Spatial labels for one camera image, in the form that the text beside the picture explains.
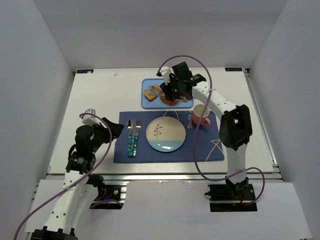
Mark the knife with green handle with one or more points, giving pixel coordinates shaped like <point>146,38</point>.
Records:
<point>133,132</point>

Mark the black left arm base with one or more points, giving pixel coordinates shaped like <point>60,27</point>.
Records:
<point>111,196</point>

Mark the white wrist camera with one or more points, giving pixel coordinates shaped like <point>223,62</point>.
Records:
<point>164,72</point>
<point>88,118</point>

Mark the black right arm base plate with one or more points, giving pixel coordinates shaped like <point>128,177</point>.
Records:
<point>221,199</point>

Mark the white and blue plate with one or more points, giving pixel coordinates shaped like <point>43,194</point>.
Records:
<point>165,134</point>

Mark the fork with green handle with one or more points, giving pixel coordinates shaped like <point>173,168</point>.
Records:
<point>138,125</point>

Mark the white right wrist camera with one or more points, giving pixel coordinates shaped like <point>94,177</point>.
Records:
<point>164,72</point>

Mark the spoon with green handle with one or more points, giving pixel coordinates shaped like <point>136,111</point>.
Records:
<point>130,127</point>

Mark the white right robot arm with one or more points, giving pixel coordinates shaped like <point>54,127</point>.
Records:
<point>235,120</point>

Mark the dark corner label sticker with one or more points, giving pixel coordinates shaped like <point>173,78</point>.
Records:
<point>233,69</point>

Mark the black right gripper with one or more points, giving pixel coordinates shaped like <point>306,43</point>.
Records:
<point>170,92</point>

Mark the dark left corner label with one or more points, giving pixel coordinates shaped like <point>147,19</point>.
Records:
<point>84,71</point>

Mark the sugared orange bundt cake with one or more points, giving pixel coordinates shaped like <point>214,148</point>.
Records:
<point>168,102</point>

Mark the pink mug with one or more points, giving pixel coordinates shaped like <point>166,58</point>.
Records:
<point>200,115</point>

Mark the blue plastic tray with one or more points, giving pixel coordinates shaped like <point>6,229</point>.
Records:
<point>157,103</point>

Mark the brown bread slice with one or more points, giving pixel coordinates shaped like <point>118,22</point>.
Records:
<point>151,92</point>

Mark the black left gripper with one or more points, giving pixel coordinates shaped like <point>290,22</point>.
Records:
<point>107,129</point>

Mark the blue denim placemat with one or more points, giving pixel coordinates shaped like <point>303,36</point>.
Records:
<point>202,143</point>

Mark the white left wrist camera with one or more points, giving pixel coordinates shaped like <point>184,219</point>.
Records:
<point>88,118</point>

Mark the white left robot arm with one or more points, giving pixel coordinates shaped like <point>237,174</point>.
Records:
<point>80,187</point>

